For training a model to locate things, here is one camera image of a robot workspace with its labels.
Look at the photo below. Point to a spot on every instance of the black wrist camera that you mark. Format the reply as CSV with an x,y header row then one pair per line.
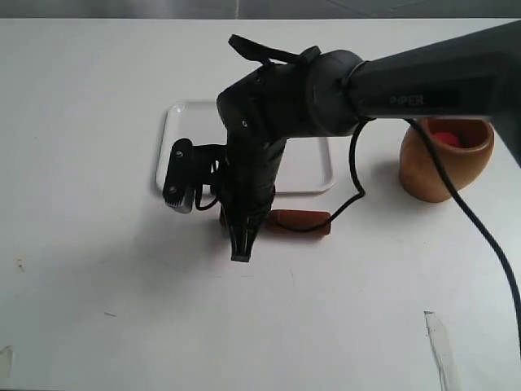
x,y
192,176

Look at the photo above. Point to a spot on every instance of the red object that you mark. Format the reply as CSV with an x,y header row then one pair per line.
x,y
448,138

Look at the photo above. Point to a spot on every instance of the brown wooden mortar bowl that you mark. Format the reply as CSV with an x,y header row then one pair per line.
x,y
417,172

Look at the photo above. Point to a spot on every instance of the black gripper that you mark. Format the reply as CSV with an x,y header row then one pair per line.
x,y
247,190

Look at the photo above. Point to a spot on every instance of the white plastic tray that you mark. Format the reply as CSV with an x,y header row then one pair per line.
x,y
305,168

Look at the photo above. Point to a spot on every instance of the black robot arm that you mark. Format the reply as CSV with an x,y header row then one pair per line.
x,y
316,94

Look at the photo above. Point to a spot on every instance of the dark brown round object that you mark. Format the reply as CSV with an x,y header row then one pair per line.
x,y
296,222

